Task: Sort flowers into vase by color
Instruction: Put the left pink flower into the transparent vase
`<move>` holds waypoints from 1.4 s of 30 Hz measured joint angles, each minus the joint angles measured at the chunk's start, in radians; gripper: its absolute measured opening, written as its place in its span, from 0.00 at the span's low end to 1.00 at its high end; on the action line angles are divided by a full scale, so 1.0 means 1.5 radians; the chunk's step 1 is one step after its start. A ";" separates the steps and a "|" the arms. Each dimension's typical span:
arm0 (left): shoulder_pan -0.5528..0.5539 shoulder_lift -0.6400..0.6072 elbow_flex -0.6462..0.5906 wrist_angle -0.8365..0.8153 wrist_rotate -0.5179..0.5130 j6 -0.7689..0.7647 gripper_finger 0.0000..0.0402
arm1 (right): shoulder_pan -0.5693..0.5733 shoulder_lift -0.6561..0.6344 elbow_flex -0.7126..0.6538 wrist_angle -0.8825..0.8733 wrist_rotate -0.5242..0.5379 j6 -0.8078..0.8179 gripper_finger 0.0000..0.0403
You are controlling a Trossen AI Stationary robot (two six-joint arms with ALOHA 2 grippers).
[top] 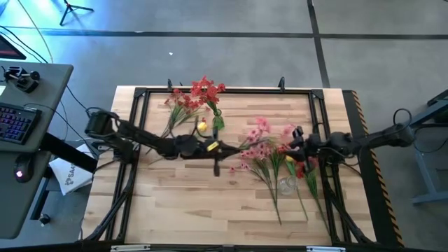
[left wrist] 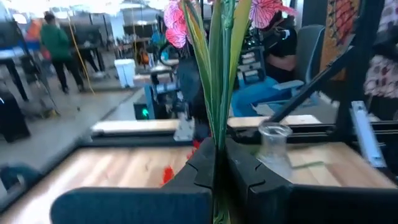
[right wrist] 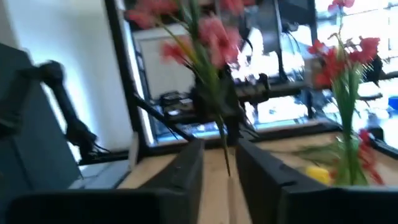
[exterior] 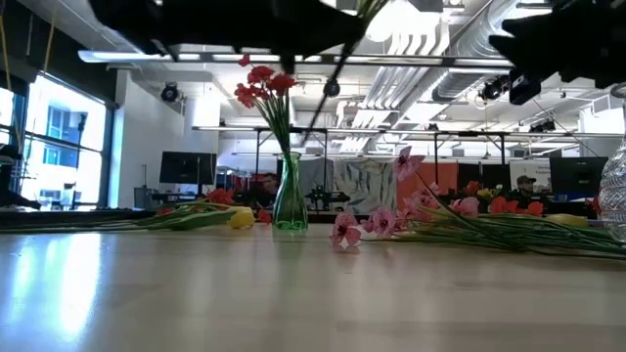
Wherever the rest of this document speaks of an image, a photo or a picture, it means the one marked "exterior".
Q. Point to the green glass vase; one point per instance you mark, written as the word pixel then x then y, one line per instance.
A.
pixel 290 205

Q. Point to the person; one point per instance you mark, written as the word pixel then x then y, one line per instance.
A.
pixel 525 183
pixel 269 186

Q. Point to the clear glass vase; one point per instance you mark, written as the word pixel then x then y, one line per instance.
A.
pixel 613 195

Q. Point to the leaf print panel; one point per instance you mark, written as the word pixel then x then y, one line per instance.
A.
pixel 367 186

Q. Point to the orange partition panel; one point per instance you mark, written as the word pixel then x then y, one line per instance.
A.
pixel 442 173

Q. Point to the background flower bouquet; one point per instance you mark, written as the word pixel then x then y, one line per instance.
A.
pixel 473 188

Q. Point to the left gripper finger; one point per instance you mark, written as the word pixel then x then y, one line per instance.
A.
pixel 332 27

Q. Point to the long ceiling light bar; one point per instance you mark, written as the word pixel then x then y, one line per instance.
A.
pixel 132 56

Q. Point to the grey bin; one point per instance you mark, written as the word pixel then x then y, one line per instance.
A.
pixel 146 198

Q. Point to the pink flower bunch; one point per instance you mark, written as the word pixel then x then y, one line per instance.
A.
pixel 406 163
pixel 344 227

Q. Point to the white sign board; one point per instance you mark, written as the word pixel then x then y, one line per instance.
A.
pixel 535 168

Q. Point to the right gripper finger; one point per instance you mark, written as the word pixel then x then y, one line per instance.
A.
pixel 508 41

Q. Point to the black monitor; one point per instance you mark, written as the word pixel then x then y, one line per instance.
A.
pixel 188 168
pixel 577 173

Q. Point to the black camera box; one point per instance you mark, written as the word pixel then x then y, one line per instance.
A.
pixel 524 88

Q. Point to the bright window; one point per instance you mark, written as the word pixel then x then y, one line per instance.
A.
pixel 63 146

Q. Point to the round black ceiling camera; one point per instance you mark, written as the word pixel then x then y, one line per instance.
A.
pixel 331 88
pixel 169 93

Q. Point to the silver ventilation duct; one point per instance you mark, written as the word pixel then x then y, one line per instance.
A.
pixel 469 44

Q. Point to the black background robot arm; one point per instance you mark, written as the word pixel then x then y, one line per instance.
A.
pixel 323 195

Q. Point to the black ceiling spotlight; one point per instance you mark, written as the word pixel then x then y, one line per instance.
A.
pixel 494 90
pixel 540 127

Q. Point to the black overhead truss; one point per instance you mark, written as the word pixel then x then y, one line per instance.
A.
pixel 415 132

